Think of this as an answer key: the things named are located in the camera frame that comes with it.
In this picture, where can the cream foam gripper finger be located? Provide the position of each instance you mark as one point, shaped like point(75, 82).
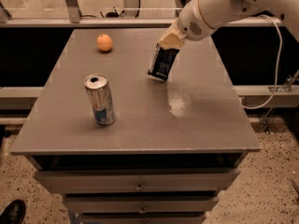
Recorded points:
point(172, 38)

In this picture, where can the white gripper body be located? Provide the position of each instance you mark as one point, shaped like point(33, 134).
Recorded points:
point(189, 26)

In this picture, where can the dark blue rxbar wrapper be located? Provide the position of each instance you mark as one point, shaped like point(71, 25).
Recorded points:
point(162, 62)

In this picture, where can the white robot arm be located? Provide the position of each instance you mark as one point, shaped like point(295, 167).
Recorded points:
point(287, 11)

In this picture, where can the silver blue redbull can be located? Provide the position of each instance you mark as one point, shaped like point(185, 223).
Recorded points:
point(100, 96)

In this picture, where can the orange fruit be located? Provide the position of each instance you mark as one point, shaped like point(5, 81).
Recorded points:
point(104, 42)

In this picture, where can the grey metal railing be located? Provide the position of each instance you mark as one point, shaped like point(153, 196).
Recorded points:
point(88, 13)

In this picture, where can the grey drawer cabinet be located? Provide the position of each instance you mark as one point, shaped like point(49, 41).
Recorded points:
point(194, 120)

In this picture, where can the top grey drawer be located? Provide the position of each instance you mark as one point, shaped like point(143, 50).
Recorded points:
point(140, 181)

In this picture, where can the grey drawer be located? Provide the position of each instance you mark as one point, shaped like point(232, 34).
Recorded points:
point(140, 181)
point(141, 204)
point(157, 218)

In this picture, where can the bottom grey drawer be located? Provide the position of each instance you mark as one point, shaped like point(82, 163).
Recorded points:
point(157, 218)

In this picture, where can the middle grey drawer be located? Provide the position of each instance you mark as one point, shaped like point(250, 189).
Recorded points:
point(141, 204)

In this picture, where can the black shoe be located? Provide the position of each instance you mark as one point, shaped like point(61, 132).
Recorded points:
point(14, 213)

